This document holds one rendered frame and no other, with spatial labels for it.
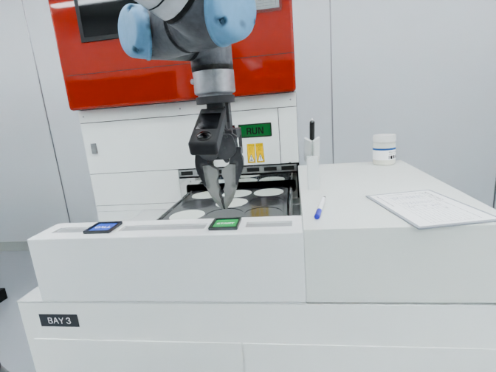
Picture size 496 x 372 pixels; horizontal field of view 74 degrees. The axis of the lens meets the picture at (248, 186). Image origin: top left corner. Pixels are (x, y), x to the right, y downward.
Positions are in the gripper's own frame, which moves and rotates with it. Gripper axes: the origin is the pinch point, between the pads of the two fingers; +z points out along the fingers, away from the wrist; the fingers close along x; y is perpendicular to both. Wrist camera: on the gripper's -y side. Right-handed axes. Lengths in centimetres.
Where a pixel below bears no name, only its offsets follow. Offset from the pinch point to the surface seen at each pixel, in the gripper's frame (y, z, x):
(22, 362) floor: 67, 101, 129
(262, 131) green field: 58, -9, -3
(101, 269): -4.1, 11.4, 25.0
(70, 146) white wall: 207, 3, 180
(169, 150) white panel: 58, -4, 32
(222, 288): -4.1, 15.8, 0.8
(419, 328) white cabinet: -4.0, 23.8, -34.9
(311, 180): 23.3, 1.6, -17.9
